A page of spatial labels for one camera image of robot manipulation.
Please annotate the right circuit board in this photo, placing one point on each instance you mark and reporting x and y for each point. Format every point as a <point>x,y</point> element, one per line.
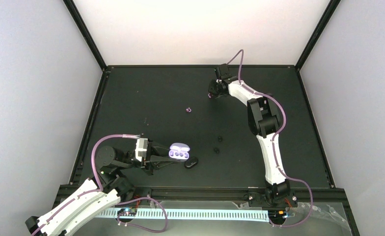
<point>278,214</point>

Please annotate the left circuit board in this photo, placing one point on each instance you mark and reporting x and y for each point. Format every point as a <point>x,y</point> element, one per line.
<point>127,212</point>

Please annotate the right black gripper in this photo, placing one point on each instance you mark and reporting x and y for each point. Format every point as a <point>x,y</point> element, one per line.
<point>211,91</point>

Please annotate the white slotted cable duct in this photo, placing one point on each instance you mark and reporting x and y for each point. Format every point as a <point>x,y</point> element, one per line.
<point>192,214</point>

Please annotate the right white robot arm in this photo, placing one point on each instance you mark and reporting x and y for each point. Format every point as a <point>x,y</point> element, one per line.
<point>265,120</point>

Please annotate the lavender earbud charging case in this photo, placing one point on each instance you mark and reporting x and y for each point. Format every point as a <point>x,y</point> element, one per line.
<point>179,151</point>

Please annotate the black earbud charging case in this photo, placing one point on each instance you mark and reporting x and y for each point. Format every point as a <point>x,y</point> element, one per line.
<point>191,162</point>

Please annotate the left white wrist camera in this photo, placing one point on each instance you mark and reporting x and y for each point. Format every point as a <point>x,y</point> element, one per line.
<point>141,149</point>

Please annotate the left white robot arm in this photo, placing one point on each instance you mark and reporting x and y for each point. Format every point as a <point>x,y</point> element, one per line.
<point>108,187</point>

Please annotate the black front aluminium rail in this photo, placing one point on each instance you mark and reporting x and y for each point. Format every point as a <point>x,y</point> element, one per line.
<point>229,194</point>

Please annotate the circuit board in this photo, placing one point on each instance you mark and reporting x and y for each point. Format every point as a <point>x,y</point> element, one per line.
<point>278,214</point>
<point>127,212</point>

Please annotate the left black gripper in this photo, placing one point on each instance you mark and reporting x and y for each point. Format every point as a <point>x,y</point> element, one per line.
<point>154,149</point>

